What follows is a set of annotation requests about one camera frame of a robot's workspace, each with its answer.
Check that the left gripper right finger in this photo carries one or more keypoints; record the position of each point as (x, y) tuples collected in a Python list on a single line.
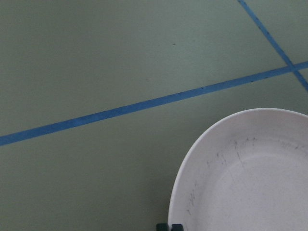
[(177, 227)]

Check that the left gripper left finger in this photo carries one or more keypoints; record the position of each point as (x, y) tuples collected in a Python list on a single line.
[(161, 227)]

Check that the pink plate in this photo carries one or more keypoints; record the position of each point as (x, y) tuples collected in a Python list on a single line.
[(247, 172)]

